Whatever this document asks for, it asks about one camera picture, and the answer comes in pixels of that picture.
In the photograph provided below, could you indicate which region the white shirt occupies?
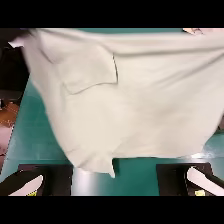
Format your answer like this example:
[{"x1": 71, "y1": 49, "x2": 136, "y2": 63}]
[{"x1": 8, "y1": 27, "x2": 224, "y2": 179}]

